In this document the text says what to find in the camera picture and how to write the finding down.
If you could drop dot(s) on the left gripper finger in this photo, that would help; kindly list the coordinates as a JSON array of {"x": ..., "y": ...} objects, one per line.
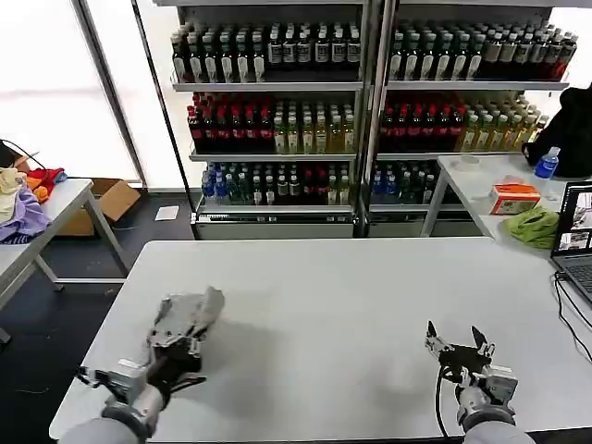
[{"x": 196, "y": 340}]

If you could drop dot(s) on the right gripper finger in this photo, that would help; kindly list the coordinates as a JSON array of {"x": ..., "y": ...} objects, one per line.
[
  {"x": 484, "y": 347},
  {"x": 435, "y": 342}
]

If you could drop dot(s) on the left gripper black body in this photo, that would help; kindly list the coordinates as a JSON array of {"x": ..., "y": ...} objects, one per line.
[{"x": 173, "y": 367}]

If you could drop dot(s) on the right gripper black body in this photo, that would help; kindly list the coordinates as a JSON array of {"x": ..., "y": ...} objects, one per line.
[{"x": 464, "y": 358}]

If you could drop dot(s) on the grey printed t-shirt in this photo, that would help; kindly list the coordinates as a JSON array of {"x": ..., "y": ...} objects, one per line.
[{"x": 185, "y": 312}]

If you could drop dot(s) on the green cloth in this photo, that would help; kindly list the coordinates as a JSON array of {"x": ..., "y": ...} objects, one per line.
[{"x": 534, "y": 226}]

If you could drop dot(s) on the white paper sheet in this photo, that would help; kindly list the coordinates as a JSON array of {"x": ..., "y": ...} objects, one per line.
[{"x": 167, "y": 213}]

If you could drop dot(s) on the grey laptop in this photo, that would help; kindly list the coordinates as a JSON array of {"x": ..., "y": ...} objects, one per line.
[{"x": 575, "y": 240}]

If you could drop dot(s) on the orange tissue box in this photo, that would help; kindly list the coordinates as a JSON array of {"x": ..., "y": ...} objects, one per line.
[{"x": 513, "y": 199}]

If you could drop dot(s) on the brown cardboard box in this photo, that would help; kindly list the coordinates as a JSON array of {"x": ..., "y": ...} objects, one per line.
[{"x": 113, "y": 196}]

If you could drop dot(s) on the white table with grey legs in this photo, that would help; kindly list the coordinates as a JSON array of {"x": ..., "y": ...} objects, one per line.
[{"x": 481, "y": 178}]

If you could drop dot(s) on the white side table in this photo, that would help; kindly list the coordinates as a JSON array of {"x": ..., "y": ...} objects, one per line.
[{"x": 69, "y": 194}]

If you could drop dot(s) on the blue water bottle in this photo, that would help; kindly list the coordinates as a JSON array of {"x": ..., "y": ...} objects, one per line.
[{"x": 548, "y": 164}]

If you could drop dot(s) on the purple cloth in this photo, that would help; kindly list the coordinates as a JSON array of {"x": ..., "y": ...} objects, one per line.
[{"x": 28, "y": 213}]

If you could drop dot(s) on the metal shelf with bottles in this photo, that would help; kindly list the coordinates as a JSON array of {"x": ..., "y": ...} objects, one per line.
[
  {"x": 444, "y": 120},
  {"x": 273, "y": 125}
]

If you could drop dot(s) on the red orange cloth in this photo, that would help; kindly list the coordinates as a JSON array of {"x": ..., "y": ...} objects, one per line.
[{"x": 44, "y": 178}]

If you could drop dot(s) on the black bag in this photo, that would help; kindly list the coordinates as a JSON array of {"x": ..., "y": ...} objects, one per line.
[{"x": 569, "y": 134}]

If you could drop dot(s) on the cream cloth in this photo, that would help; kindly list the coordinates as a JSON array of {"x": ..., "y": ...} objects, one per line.
[{"x": 9, "y": 189}]

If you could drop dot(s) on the thin black pole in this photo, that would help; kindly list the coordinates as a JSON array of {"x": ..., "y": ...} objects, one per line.
[{"x": 162, "y": 102}]

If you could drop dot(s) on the grey window pillar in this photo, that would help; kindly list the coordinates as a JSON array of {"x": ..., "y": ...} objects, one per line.
[{"x": 111, "y": 92}]

